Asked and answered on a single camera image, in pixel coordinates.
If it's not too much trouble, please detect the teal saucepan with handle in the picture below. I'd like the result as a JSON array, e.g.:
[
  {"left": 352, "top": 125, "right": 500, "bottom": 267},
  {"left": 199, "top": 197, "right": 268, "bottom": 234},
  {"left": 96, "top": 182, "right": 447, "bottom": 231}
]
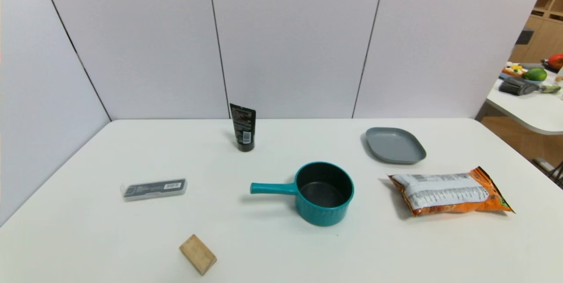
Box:
[{"left": 250, "top": 162, "right": 355, "bottom": 227}]

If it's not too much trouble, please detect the black cosmetic tube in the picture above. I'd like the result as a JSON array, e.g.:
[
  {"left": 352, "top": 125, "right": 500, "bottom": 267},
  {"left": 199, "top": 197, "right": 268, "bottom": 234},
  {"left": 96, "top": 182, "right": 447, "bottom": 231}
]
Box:
[{"left": 230, "top": 103, "right": 256, "bottom": 152}]

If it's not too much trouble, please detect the orange snack bag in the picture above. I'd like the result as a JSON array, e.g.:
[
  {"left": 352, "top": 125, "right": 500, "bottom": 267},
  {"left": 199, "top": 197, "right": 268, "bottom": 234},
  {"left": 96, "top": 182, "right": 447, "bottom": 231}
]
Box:
[{"left": 388, "top": 166, "right": 515, "bottom": 217}]

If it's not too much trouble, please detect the black bristle brush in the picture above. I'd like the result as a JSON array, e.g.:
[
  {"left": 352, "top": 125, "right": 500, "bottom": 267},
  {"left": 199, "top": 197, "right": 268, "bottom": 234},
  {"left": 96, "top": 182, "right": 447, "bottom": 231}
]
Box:
[{"left": 499, "top": 76, "right": 562, "bottom": 96}]

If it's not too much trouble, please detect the green fruit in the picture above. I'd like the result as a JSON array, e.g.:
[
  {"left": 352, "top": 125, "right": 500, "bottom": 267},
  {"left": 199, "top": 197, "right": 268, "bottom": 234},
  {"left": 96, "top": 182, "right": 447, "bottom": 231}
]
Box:
[{"left": 523, "top": 68, "right": 548, "bottom": 82}]

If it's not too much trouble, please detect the wooden shelf unit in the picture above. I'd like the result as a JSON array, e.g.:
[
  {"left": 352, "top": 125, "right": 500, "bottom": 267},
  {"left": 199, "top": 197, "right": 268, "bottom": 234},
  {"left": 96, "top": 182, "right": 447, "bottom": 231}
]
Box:
[{"left": 509, "top": 0, "right": 563, "bottom": 65}]

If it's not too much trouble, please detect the clear case with black label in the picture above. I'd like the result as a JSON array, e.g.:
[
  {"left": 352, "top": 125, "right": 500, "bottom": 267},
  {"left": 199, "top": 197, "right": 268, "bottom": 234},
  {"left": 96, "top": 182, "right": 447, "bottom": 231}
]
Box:
[{"left": 121, "top": 178, "right": 188, "bottom": 202}]

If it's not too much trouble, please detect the grey oval dish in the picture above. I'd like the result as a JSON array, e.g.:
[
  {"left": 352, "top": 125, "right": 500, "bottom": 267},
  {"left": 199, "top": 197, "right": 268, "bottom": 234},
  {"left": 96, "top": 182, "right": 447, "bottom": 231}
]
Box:
[{"left": 366, "top": 127, "right": 427, "bottom": 165}]

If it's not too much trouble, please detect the white round-cornered side table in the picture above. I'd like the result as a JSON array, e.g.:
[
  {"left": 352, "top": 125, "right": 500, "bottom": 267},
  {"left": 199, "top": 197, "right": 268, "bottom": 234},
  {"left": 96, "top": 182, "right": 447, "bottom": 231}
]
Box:
[{"left": 486, "top": 64, "right": 563, "bottom": 136}]

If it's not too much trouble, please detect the small wooden block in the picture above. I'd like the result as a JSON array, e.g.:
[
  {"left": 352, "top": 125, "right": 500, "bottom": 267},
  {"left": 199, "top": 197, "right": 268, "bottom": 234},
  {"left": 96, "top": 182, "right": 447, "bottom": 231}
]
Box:
[{"left": 179, "top": 234, "right": 217, "bottom": 276}]

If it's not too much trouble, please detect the dark chair frame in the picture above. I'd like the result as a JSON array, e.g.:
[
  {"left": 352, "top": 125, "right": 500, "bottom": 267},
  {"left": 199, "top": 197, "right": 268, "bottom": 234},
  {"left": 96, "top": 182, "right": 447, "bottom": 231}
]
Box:
[{"left": 532, "top": 157, "right": 563, "bottom": 189}]

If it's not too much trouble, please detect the orange and yellow toy food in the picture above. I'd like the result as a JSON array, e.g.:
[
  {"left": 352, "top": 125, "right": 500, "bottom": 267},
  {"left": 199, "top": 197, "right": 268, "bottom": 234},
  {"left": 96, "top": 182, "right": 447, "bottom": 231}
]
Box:
[{"left": 503, "top": 63, "right": 527, "bottom": 78}]

